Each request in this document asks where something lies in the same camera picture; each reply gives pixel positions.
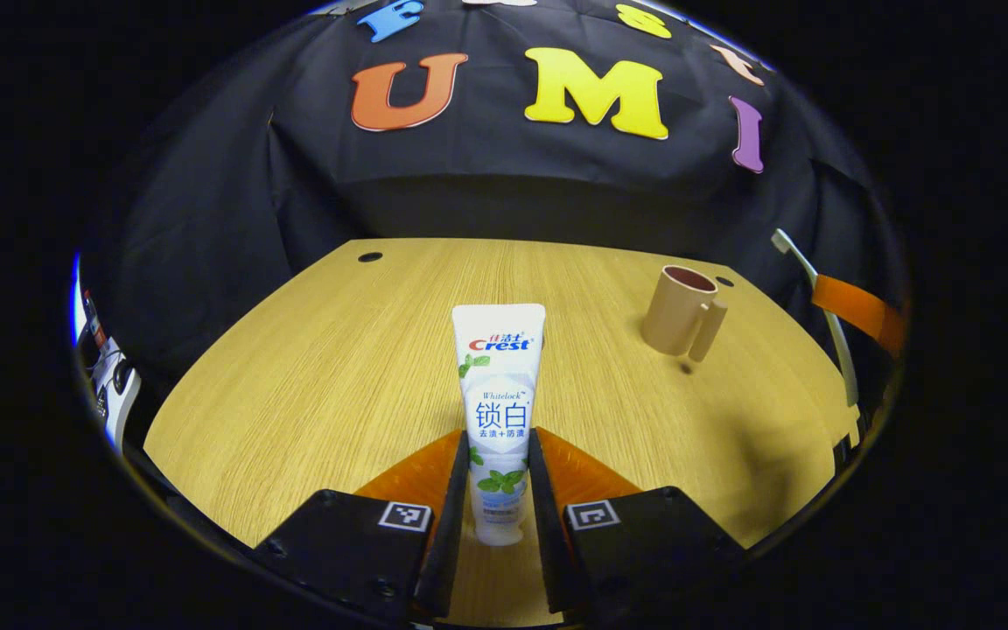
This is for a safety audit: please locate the pale green toothbrush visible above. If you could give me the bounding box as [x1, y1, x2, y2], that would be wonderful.
[770, 228, 861, 409]

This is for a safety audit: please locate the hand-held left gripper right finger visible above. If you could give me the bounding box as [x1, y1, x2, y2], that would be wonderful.
[526, 427, 746, 615]

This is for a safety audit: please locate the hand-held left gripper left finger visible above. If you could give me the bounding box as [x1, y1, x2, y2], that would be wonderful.
[250, 427, 470, 624]

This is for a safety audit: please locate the black backdrop cloth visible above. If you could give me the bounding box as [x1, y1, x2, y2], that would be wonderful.
[84, 0, 907, 412]

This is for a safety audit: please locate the lit computer monitor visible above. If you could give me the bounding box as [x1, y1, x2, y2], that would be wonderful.
[71, 254, 86, 344]

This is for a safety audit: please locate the white device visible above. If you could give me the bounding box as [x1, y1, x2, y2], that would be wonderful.
[88, 337, 143, 456]

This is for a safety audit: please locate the white toothpaste tube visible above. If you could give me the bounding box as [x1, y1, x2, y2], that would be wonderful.
[451, 303, 547, 547]

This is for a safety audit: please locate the beige cup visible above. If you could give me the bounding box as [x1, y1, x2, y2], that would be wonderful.
[641, 264, 729, 363]

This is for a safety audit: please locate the wooden desktop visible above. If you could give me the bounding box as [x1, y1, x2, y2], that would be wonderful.
[143, 238, 862, 627]

